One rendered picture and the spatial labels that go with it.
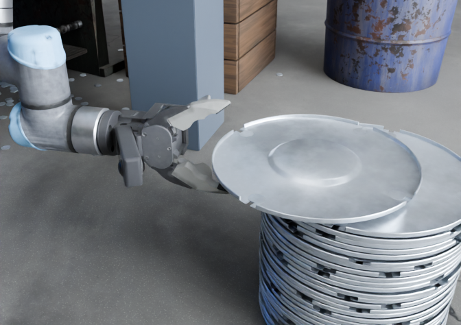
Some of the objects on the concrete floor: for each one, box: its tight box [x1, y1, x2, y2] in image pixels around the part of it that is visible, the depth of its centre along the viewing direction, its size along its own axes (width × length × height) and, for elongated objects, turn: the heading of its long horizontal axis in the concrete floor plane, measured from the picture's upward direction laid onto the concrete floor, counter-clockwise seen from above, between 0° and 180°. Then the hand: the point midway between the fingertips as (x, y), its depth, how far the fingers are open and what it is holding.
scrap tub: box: [324, 0, 461, 93], centre depth 165 cm, size 42×42×48 cm
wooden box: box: [116, 0, 279, 95], centre depth 172 cm, size 40×38×35 cm
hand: (230, 152), depth 75 cm, fingers open, 14 cm apart
